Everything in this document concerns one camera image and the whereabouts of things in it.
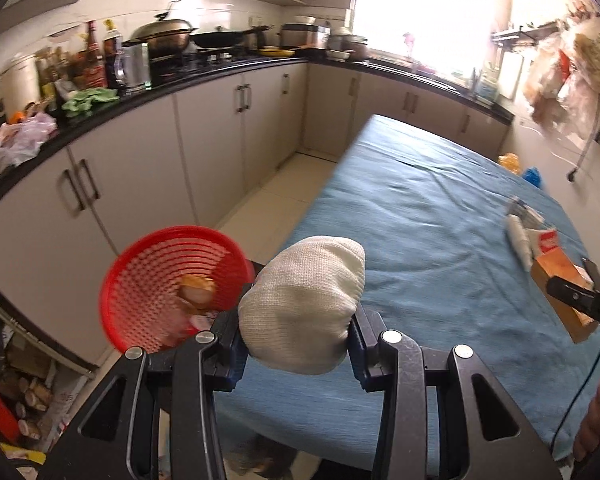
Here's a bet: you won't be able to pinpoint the gas stove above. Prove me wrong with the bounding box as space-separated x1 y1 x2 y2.
150 47 261 73

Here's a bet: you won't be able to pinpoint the green cloth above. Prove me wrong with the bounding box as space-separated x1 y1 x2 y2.
61 87 118 118

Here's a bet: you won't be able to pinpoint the black plug cable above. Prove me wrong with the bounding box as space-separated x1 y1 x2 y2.
567 137 599 183

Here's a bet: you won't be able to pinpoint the black frying pan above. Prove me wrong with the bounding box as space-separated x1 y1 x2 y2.
192 25 273 51

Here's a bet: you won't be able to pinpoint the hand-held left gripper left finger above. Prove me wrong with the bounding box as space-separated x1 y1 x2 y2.
37 309 253 480

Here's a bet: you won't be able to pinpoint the kitchen window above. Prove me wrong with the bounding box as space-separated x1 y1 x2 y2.
352 0 491 81

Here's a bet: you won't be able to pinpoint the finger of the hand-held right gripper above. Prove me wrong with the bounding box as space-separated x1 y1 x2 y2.
582 257 600 295
546 275 600 333

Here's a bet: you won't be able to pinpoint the person's right hand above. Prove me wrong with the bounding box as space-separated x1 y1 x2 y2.
574 374 600 461

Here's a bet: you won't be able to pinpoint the lidded steel pot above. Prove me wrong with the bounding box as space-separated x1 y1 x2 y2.
328 27 370 61

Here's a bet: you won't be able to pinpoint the dark soy sauce bottle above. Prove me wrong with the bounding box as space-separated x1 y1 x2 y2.
102 19 126 88

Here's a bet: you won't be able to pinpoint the white blue container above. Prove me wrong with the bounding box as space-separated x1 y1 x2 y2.
477 67 501 103

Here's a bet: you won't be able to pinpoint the steel jug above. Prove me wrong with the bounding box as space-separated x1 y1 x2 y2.
122 42 152 90

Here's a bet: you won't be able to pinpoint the blue patterned medicine box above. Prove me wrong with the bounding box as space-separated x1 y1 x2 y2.
505 195 543 226

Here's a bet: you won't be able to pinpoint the orange cardboard box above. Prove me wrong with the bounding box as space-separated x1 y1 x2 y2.
530 251 600 345

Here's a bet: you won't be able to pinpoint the steel rice cooker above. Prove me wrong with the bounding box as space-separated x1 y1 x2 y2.
280 22 331 51

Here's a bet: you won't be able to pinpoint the pile of plastic bags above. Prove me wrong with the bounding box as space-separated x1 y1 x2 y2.
0 112 58 176

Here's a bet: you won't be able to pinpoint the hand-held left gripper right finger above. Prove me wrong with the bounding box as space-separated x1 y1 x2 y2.
347 305 563 480

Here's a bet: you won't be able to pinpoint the red plastic basket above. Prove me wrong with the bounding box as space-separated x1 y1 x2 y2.
99 226 255 356

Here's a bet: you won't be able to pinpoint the grey kitchen cabinets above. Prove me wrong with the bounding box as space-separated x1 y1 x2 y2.
0 57 513 376

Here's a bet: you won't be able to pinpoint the white knitted cloth roll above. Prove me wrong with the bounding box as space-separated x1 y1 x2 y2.
237 235 367 376

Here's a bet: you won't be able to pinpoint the blue tablecloth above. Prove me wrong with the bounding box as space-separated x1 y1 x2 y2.
215 114 593 466

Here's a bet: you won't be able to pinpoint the white electric cooker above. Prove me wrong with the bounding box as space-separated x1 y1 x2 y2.
0 52 43 121

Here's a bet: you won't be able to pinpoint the lidded steel wok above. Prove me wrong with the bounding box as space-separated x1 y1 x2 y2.
129 1 200 56

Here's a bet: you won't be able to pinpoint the group of condiment bottles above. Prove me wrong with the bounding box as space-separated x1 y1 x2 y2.
35 45 88 107

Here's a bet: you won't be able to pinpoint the red white paper cup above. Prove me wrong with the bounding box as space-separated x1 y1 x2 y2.
527 227 561 258

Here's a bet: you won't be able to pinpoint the hanging plastic bags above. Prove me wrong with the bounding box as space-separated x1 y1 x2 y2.
522 30 600 133

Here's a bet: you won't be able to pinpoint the white plastic bottle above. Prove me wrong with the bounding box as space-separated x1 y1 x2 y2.
505 214 535 267

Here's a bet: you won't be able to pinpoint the wall rack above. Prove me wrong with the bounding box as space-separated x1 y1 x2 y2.
491 22 561 44

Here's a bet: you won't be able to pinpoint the red label sauce bottle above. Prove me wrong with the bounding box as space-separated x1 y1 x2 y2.
84 20 106 88

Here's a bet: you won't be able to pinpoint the thin black cable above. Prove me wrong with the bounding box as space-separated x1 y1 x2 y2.
551 332 600 448

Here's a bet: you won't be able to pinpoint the black kitchen countertop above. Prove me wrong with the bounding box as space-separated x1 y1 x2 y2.
0 55 515 221

